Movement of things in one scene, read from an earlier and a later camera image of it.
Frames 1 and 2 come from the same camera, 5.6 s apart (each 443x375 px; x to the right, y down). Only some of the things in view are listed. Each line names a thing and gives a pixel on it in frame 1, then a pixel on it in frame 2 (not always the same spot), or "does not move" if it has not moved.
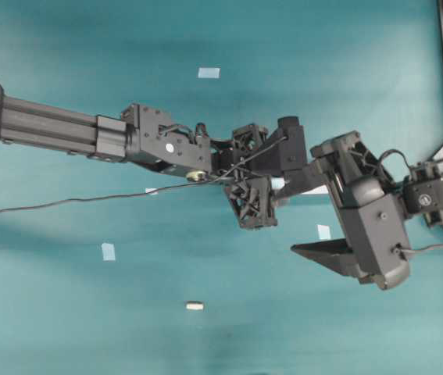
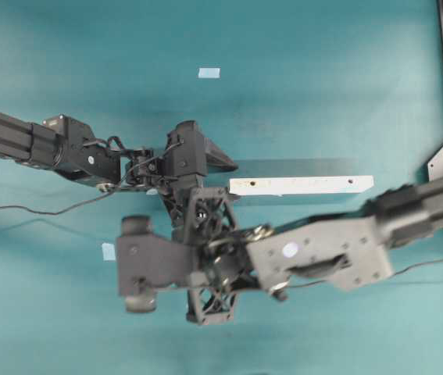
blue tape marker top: x=208 y=73 does not move
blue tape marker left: x=108 y=250 does not move
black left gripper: x=247 y=162 to x=144 y=169
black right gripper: x=355 y=176 to x=208 y=218
